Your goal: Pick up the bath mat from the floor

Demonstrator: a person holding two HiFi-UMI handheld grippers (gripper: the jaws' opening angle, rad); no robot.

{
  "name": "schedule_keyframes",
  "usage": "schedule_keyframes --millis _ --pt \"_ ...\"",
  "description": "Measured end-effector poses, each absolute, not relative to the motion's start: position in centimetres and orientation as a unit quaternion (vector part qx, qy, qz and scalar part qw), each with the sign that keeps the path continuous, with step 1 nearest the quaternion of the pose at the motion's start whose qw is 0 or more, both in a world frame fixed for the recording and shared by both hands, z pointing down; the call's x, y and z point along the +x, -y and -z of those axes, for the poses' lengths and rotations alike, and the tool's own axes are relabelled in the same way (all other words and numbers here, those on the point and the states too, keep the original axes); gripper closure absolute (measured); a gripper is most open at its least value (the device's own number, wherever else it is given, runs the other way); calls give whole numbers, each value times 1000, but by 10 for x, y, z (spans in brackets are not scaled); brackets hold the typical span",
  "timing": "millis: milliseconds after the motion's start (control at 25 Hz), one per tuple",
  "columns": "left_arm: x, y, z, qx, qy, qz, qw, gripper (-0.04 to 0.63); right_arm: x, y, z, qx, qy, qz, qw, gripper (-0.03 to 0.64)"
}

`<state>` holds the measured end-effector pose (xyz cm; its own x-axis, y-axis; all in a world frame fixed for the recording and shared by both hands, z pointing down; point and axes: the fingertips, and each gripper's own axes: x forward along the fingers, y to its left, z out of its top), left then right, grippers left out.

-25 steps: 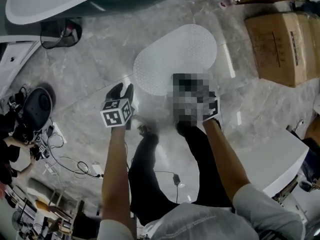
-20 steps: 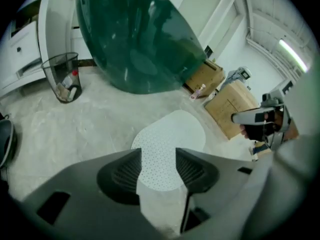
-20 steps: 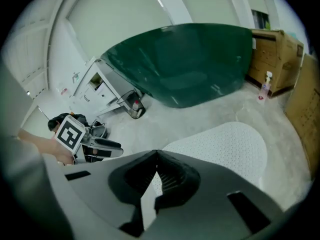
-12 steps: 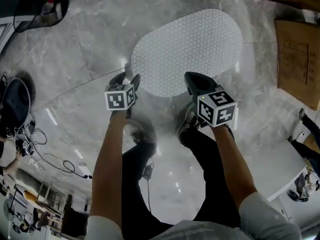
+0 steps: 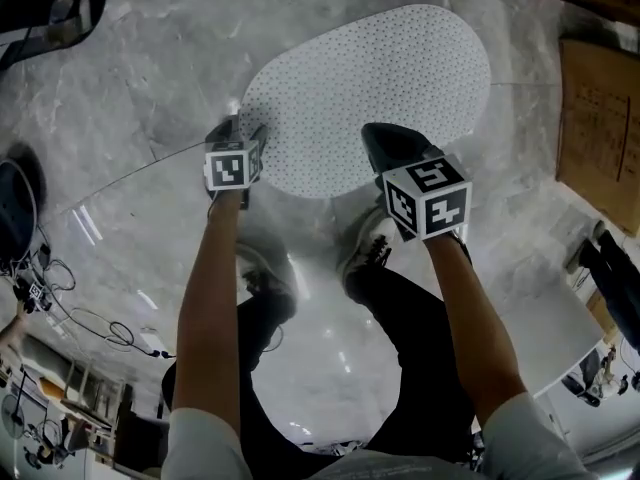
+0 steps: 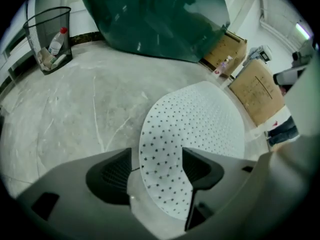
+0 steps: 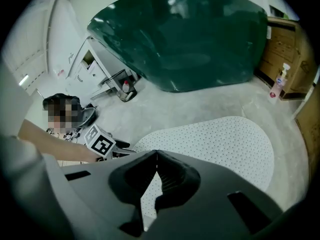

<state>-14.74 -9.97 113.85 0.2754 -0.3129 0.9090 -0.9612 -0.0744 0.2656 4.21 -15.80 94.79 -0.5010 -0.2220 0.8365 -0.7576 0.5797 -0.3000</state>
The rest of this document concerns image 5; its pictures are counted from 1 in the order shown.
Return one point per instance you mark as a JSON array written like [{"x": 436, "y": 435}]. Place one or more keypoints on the person's left shoe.
[{"x": 270, "y": 268}]

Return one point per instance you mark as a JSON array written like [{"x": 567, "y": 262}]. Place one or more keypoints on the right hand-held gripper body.
[{"x": 435, "y": 208}]

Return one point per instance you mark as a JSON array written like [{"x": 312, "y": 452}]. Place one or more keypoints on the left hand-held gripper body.
[{"x": 227, "y": 170}]

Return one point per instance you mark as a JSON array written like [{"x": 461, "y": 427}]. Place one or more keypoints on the person's black trousers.
[{"x": 400, "y": 318}]

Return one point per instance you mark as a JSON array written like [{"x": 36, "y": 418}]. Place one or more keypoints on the spare hand-held gripper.
[{"x": 35, "y": 292}]

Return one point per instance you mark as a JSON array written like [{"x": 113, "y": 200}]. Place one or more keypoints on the person's grey shirt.
[{"x": 530, "y": 443}]

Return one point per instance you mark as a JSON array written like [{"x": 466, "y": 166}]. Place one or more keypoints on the person's left forearm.
[{"x": 210, "y": 293}]

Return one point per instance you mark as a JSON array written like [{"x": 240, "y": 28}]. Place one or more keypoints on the person's right shoe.
[{"x": 365, "y": 238}]

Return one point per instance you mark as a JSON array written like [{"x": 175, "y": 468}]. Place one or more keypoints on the person's shoe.
[
  {"x": 270, "y": 268},
  {"x": 365, "y": 238}
]

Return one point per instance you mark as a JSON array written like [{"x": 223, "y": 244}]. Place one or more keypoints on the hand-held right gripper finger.
[
  {"x": 380, "y": 158},
  {"x": 410, "y": 140}
]

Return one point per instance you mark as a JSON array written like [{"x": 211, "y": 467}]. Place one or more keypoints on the person's right forearm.
[{"x": 465, "y": 318}]

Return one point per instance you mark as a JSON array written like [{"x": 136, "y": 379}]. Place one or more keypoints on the black mesh wastebasket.
[{"x": 100, "y": 3}]

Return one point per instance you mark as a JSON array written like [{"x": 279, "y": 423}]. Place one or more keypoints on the white oval bath mat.
[{"x": 375, "y": 68}]

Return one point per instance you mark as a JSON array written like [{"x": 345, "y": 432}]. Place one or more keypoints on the light brown cardboard box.
[{"x": 600, "y": 128}]

